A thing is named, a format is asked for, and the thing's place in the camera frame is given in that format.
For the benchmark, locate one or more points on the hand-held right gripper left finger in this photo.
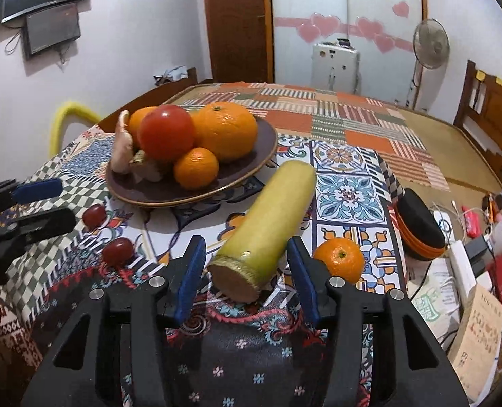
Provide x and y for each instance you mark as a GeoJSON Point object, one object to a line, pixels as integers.
{"type": "Point", "coordinates": [189, 271]}

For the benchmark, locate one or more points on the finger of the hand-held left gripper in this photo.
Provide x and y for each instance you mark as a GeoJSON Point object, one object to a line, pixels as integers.
{"type": "Point", "coordinates": [43, 222]}
{"type": "Point", "coordinates": [38, 190]}

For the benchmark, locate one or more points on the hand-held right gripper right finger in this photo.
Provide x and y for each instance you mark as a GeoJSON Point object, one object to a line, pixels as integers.
{"type": "Point", "coordinates": [301, 271]}

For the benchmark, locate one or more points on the small tangerine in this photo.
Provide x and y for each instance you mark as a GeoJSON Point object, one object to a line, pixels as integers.
{"type": "Point", "coordinates": [196, 168]}
{"type": "Point", "coordinates": [339, 260]}

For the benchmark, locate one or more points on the dark purple plate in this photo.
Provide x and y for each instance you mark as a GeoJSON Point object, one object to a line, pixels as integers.
{"type": "Point", "coordinates": [234, 174]}

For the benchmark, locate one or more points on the large orange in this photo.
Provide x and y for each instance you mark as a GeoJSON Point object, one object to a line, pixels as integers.
{"type": "Point", "coordinates": [225, 131]}
{"type": "Point", "coordinates": [138, 121]}

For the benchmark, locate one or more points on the yellow foam tube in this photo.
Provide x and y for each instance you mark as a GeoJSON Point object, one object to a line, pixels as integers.
{"type": "Point", "coordinates": [70, 110]}

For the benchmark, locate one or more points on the colourful patterned quilt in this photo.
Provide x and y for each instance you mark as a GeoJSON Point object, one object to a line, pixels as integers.
{"type": "Point", "coordinates": [348, 190]}

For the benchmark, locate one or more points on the black round case orange bands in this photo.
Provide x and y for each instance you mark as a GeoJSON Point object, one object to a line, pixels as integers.
{"type": "Point", "coordinates": [418, 220]}

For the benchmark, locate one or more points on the white paper bag green print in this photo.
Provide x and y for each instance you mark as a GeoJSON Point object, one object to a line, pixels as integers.
{"type": "Point", "coordinates": [435, 296]}

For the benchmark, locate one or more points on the orange striped patchwork sheet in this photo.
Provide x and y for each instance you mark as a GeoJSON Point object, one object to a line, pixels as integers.
{"type": "Point", "coordinates": [318, 123]}

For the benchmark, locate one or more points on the white power strip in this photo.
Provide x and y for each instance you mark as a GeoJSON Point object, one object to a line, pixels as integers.
{"type": "Point", "coordinates": [461, 265]}

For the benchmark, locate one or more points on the red packet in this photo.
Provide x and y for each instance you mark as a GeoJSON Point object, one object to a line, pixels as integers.
{"type": "Point", "coordinates": [471, 220]}

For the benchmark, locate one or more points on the pile of clothes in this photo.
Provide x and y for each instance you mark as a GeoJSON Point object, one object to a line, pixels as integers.
{"type": "Point", "coordinates": [172, 74]}

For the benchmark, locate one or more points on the wooden bed footboard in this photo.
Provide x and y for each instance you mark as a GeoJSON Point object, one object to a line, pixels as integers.
{"type": "Point", "coordinates": [183, 82]}

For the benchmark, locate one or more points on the tan cover book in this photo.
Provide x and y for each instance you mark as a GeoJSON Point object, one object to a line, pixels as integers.
{"type": "Point", "coordinates": [478, 339]}

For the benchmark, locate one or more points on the woven bed mat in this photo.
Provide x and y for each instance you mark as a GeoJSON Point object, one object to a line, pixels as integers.
{"type": "Point", "coordinates": [446, 144]}

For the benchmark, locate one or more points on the white bottle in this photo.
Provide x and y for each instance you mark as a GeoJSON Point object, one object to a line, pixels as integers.
{"type": "Point", "coordinates": [501, 237]}

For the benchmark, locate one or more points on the white box appliance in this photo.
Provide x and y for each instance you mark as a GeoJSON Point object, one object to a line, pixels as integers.
{"type": "Point", "coordinates": [333, 65]}

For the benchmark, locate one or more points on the pink heart stickers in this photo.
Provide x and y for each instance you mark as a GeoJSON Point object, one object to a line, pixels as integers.
{"type": "Point", "coordinates": [325, 23]}

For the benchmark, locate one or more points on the brown wooden door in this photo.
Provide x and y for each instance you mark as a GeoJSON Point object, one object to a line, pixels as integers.
{"type": "Point", "coordinates": [238, 21]}

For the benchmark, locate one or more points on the wooden bed headboard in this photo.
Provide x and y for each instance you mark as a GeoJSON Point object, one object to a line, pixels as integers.
{"type": "Point", "coordinates": [497, 106]}

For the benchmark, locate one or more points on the standing fan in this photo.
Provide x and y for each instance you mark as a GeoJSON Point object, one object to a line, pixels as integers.
{"type": "Point", "coordinates": [431, 42]}

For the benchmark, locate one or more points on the small black wall monitor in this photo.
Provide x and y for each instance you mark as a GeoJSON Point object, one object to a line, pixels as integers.
{"type": "Point", "coordinates": [51, 27]}

